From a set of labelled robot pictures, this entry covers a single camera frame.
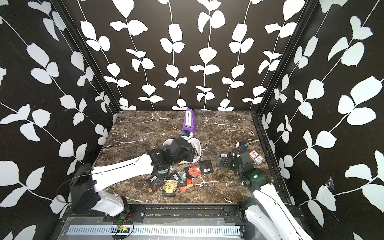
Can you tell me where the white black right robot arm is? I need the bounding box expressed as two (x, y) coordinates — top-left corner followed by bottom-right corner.
(230, 142), (312, 240)

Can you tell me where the red round label tea bag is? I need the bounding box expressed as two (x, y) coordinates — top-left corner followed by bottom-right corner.
(184, 165), (201, 179)

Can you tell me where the small circuit board with wires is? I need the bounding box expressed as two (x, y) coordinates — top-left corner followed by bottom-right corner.
(112, 225), (134, 236)

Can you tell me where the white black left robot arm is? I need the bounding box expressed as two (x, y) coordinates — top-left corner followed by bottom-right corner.
(69, 137), (201, 217)

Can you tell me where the white perforated vent strip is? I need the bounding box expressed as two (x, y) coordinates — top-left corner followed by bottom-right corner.
(65, 225), (242, 237)

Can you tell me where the black tea bag right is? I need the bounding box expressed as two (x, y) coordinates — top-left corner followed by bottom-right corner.
(216, 151), (232, 169)

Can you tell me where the purple metronome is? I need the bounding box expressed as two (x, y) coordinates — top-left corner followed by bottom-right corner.
(182, 108), (197, 135)

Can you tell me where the black tea bag back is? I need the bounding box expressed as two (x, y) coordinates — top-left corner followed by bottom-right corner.
(147, 173), (165, 192)

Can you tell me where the yellow label tea bag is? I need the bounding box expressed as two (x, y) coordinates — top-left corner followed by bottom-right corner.
(162, 180), (178, 197)

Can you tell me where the white plastic storage box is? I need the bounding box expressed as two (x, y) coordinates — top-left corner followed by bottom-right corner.
(163, 136), (202, 164)

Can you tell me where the black front mounting rail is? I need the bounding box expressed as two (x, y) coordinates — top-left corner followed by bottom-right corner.
(63, 204), (248, 225)

